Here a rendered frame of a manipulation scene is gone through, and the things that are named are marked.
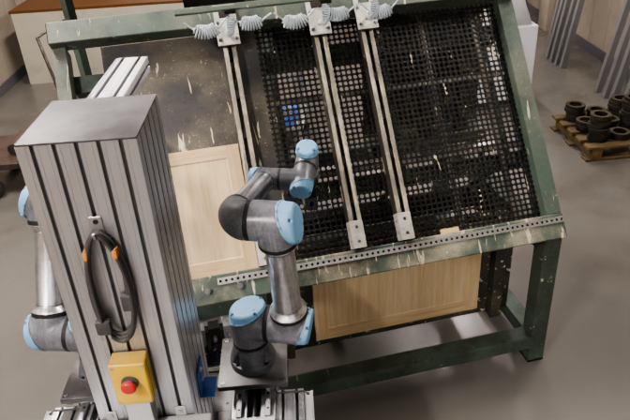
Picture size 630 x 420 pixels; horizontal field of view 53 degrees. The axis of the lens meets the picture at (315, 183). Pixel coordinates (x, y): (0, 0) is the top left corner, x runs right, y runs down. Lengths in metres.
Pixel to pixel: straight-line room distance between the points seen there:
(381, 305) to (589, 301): 1.42
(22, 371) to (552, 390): 2.88
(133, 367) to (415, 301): 2.05
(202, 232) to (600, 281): 2.61
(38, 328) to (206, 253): 0.90
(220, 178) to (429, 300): 1.31
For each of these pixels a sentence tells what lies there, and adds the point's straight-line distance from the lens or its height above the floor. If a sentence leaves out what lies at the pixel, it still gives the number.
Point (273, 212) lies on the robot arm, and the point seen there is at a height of 1.67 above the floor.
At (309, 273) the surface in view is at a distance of 2.80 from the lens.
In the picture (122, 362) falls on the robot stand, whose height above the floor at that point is 1.47.
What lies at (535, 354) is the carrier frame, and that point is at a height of 0.04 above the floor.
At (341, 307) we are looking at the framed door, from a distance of 3.25.
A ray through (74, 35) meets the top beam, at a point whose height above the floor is 1.85.
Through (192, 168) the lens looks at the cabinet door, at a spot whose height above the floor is 1.28.
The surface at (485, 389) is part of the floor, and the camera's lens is 3.52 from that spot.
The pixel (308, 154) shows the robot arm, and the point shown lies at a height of 1.62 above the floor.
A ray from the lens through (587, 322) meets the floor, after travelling 4.03.
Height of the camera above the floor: 2.54
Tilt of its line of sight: 29 degrees down
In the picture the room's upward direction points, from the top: 4 degrees counter-clockwise
